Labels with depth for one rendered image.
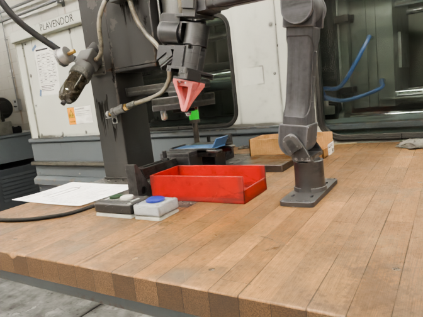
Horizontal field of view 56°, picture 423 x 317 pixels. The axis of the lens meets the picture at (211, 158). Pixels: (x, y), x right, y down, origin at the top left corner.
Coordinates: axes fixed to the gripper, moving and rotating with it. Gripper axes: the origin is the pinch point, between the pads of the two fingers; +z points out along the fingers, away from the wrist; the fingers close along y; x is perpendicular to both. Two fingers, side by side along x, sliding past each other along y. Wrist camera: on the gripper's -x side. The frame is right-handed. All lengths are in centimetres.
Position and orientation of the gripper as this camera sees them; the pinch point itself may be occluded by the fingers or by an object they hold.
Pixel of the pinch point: (184, 107)
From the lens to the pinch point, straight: 96.1
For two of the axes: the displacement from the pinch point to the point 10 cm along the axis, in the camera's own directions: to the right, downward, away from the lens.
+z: -1.8, 9.8, 1.4
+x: 7.4, 2.2, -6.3
